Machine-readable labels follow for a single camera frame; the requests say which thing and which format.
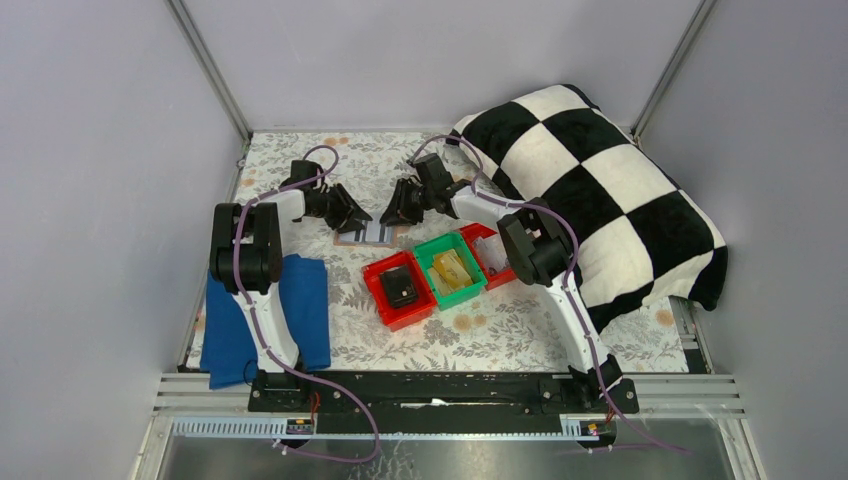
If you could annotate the left red plastic bin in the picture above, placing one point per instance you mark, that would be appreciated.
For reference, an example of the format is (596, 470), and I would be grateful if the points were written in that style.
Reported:
(397, 319)

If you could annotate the green plastic bin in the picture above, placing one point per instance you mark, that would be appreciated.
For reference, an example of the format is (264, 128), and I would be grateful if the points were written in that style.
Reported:
(424, 254)

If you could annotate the silver white credit cards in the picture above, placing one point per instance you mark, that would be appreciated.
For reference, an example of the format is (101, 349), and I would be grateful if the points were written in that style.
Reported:
(491, 254)

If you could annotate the gold credit cards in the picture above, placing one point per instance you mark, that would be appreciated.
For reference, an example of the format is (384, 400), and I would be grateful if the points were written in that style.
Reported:
(448, 273)

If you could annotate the right red plastic bin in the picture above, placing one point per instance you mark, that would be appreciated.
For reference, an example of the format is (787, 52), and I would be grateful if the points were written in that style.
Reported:
(470, 233)

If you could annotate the black white checkered blanket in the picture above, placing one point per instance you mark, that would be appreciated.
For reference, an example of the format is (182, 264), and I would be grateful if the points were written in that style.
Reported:
(641, 237)

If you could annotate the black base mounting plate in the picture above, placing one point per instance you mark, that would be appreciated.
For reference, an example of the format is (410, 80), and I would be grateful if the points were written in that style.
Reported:
(536, 392)

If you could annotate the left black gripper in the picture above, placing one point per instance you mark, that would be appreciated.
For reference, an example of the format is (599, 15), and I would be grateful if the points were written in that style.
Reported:
(337, 203)

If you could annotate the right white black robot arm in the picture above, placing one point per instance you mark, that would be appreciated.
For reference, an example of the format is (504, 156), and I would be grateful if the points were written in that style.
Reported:
(540, 246)

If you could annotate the black card stack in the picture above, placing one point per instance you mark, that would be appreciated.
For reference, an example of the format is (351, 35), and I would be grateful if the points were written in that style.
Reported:
(398, 287)

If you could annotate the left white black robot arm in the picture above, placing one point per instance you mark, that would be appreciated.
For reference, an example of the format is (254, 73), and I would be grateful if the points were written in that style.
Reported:
(246, 254)

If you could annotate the red plastic bin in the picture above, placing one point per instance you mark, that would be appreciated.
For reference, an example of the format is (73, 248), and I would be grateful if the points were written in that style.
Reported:
(397, 319)
(470, 233)

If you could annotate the aluminium frame rail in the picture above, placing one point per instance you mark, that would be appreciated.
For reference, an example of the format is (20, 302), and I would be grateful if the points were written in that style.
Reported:
(198, 411)

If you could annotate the blue folded cloth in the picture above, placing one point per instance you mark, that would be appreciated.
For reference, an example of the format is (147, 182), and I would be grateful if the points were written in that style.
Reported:
(229, 354)

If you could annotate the floral patterned table mat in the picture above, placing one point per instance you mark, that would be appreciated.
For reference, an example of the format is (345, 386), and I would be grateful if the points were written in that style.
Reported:
(508, 328)

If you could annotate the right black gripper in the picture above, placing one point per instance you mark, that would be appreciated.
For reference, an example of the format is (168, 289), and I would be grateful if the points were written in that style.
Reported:
(413, 199)

